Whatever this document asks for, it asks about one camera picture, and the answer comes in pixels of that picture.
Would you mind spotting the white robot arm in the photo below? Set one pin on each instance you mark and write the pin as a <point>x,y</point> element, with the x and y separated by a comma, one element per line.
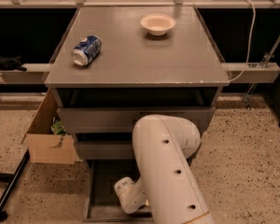
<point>166,182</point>

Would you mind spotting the grey drawer cabinet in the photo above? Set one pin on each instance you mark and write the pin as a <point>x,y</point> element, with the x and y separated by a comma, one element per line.
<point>135,68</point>

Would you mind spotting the grey top drawer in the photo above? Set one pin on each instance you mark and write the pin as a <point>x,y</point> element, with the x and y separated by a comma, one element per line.
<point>122,120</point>

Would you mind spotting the blue soda can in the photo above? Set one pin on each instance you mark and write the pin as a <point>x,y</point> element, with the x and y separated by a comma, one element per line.
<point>86,50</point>

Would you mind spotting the grey bottom drawer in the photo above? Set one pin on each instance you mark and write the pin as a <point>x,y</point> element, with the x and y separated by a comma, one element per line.
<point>103,204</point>

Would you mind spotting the white paper bowl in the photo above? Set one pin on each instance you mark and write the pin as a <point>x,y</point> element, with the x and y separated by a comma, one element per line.
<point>157,24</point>

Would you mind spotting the green snack bag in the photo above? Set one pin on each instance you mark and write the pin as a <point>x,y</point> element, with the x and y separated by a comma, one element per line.
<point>57,127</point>

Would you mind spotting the cardboard box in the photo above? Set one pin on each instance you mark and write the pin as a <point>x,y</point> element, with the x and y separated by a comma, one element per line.
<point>44,145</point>

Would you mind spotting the metal support strut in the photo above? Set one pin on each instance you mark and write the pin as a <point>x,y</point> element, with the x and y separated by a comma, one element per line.
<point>268,55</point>

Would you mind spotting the black object on ledge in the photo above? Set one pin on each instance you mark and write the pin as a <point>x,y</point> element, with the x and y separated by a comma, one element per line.
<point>11,63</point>

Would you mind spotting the black floor rail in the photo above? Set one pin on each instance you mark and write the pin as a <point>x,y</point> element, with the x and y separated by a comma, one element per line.
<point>11,180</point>

